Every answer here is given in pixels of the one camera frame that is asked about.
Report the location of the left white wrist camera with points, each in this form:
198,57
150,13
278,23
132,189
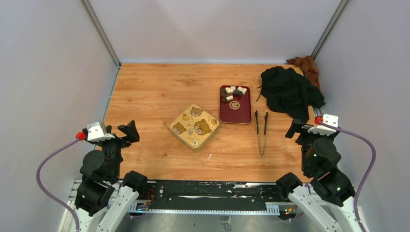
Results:
94,132

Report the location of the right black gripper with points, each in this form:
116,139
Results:
296,126

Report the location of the black cloth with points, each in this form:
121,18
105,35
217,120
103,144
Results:
288,92

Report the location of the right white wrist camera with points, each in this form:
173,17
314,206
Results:
325,125

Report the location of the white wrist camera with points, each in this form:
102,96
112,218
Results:
94,132
325,125

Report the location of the red chocolate tray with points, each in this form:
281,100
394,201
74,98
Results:
235,104

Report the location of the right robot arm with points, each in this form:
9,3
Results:
329,201

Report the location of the metal tongs black tips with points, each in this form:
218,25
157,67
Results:
261,130

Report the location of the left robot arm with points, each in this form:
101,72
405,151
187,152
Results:
100,207

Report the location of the silver tin lid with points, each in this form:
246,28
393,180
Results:
194,127

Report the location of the brown cloth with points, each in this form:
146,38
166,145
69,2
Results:
308,68

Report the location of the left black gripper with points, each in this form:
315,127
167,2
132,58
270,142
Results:
130,130

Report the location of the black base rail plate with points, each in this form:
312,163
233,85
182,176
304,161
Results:
210,197

